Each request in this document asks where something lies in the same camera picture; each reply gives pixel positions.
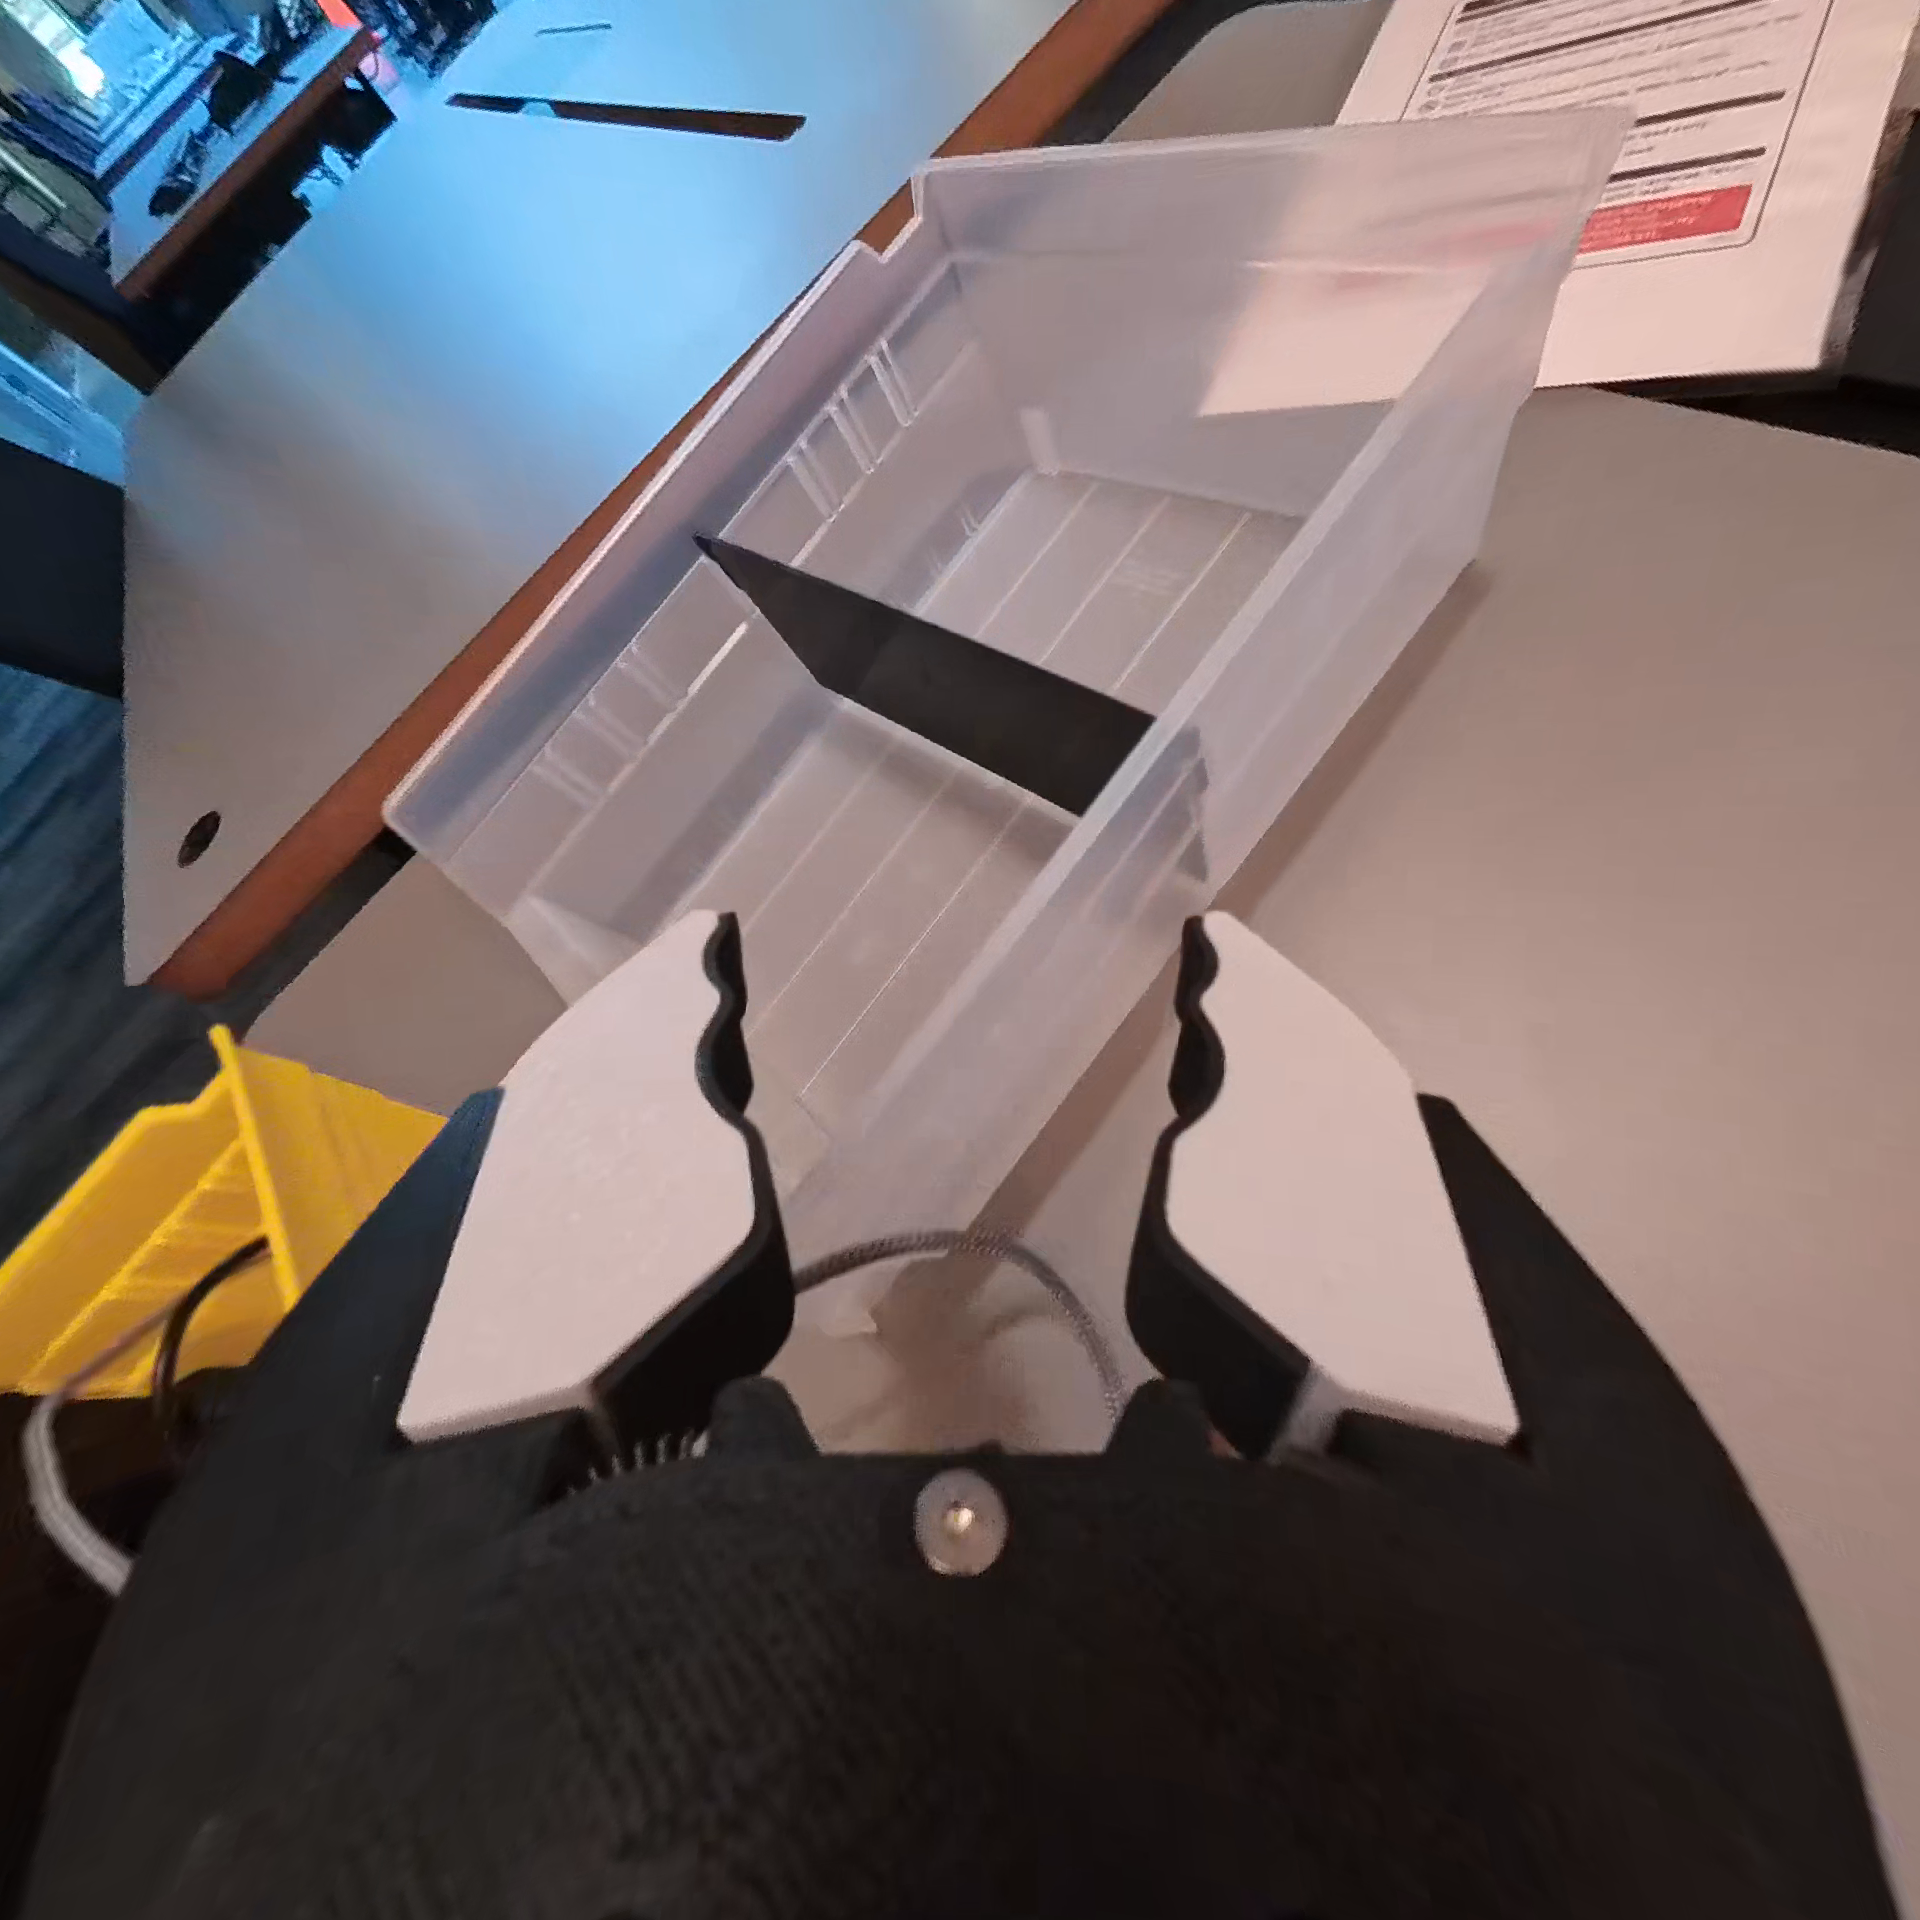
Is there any clear plastic bin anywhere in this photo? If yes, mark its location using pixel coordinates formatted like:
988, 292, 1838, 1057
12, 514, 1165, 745
384, 109, 1640, 1209

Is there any yellow plastic bin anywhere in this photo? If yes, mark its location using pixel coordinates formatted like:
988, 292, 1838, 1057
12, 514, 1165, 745
0, 1022, 451, 1404

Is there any printed paper sheet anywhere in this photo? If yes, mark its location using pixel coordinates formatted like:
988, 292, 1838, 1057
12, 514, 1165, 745
1339, 0, 1920, 393

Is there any grey braided cable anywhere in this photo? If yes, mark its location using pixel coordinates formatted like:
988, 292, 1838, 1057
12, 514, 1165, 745
786, 1227, 1132, 1416

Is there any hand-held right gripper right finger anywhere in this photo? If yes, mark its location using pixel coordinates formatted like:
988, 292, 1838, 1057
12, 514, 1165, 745
1121, 913, 1528, 1457

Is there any black bin divider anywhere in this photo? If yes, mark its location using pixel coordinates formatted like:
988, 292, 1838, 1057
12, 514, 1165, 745
694, 540, 1159, 817

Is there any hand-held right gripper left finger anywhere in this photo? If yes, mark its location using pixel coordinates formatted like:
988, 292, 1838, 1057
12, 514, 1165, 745
391, 913, 799, 1448

